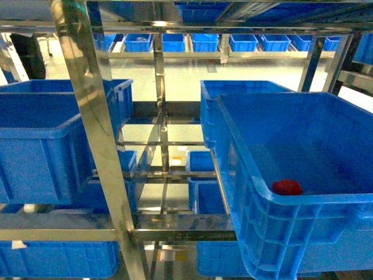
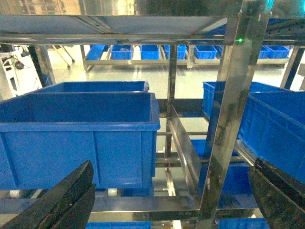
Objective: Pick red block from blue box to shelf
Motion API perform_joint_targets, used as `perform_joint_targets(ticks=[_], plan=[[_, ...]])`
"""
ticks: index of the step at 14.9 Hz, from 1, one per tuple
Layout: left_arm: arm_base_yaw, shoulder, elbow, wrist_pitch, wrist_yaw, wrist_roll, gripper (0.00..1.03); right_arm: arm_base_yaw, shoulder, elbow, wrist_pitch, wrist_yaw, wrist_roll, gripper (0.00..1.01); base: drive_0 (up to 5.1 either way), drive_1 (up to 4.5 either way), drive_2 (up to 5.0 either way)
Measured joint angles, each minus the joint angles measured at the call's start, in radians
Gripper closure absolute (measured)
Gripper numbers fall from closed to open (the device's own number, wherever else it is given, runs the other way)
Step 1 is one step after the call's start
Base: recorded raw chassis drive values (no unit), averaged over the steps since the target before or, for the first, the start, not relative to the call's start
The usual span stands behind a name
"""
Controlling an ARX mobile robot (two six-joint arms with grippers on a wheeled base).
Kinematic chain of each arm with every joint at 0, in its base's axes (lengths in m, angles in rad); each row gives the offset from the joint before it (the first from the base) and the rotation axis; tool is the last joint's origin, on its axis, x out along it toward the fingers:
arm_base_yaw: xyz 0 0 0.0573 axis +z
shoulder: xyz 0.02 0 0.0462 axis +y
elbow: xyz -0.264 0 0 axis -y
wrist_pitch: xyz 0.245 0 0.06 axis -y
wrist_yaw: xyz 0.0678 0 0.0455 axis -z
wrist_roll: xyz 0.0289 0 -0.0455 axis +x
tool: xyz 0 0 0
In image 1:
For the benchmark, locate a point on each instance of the red toy block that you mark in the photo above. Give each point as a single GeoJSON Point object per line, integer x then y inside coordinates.
{"type": "Point", "coordinates": [287, 187]}

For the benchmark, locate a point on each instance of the blue crate upper left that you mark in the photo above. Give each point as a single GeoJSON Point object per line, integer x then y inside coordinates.
{"type": "Point", "coordinates": [45, 155]}

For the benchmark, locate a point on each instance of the steel flow rack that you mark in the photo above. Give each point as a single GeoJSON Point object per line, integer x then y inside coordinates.
{"type": "Point", "coordinates": [115, 60]}

